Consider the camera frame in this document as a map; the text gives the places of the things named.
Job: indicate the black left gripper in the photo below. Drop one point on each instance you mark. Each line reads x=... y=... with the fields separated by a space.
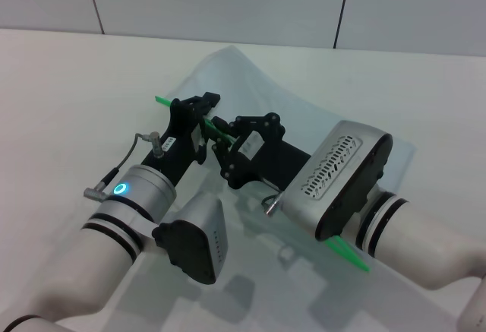
x=178 y=146

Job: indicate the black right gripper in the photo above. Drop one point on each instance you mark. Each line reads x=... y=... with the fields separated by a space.
x=281 y=161

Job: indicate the clear green-zip document bag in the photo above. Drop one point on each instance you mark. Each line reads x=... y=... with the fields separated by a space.
x=266 y=89

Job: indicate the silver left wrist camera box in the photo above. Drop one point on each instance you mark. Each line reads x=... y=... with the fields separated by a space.
x=190 y=248

